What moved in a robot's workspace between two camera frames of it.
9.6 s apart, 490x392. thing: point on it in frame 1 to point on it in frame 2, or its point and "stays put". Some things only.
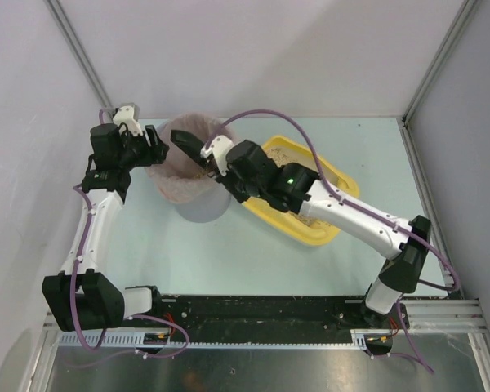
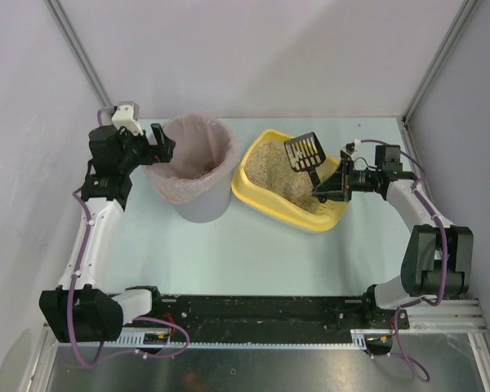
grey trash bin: [213, 211] stays put
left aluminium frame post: [77, 50] stays put
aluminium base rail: [443, 316] stays put
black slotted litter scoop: [191, 147] to [305, 152]
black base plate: [272, 318] stays put
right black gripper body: [211, 164] to [346, 182]
